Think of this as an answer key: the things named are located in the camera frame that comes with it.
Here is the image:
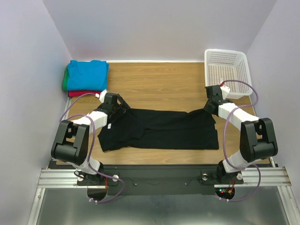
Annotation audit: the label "black t shirt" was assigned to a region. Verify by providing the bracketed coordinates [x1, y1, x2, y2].
[98, 108, 219, 151]

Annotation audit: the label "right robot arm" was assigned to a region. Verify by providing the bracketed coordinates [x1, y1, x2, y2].
[204, 84, 278, 183]

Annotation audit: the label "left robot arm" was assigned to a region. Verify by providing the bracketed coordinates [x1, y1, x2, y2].
[51, 90, 130, 185]

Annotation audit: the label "white plastic basket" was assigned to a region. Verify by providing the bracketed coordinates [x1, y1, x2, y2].
[204, 49, 253, 99]

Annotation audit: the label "blue folded t shirt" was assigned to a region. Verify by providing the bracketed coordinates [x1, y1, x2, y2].
[67, 60, 109, 91]

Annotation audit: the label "red folded t shirt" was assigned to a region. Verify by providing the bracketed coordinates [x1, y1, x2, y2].
[68, 90, 101, 98]

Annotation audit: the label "green folded t shirt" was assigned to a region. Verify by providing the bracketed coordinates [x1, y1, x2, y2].
[62, 67, 69, 91]

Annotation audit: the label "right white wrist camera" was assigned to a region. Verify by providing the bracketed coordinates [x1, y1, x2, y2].
[220, 82, 230, 100]

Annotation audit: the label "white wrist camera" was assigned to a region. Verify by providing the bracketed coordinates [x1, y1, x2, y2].
[220, 82, 230, 100]
[95, 89, 108, 103]

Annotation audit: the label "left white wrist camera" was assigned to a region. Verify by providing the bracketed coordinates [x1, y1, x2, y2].
[95, 89, 108, 103]

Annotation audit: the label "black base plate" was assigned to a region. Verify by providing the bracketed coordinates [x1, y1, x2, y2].
[77, 165, 243, 195]

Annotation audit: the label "aluminium frame rail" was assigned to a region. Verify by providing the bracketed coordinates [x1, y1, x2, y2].
[37, 167, 291, 189]

